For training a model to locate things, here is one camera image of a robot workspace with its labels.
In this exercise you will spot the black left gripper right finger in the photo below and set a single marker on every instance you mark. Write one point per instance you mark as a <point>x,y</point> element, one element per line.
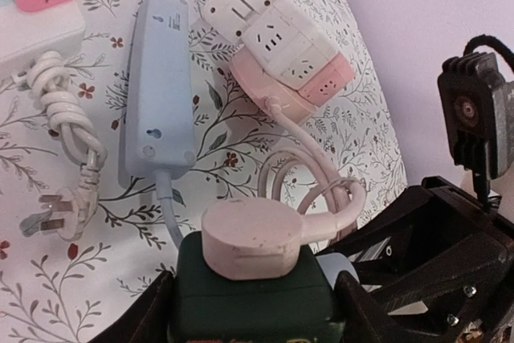
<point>365,319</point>

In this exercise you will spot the white three-pin plug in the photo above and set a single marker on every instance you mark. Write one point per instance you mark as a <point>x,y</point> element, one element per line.
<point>69,211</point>

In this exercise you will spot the light blue power strip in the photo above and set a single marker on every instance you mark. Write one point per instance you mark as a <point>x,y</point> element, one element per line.
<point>159,122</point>

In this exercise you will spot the light blue round plug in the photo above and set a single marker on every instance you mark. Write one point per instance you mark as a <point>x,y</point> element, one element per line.
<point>334,263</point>

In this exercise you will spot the pink round socket base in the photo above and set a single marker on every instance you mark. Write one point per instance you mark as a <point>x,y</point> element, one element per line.
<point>259,86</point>

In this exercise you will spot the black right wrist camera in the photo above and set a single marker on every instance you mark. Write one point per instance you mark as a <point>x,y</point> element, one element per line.
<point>478,107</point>

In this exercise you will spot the white cube socket tiger print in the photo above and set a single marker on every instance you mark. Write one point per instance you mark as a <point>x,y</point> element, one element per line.
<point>286,43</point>

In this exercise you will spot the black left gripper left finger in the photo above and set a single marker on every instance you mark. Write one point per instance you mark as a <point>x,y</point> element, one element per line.
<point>147,318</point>

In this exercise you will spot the white power strip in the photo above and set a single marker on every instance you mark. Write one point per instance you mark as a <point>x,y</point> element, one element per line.
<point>26,35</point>

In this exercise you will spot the dark green cube socket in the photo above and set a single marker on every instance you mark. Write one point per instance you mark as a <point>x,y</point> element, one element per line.
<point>206,307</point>

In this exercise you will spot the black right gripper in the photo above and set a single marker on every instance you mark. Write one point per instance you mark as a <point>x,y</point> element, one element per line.
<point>448,263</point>

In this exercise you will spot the pink cube socket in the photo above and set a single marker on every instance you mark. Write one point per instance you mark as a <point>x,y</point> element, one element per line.
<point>329,81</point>

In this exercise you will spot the floral tablecloth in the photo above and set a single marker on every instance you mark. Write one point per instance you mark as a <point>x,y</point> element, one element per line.
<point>53,290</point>

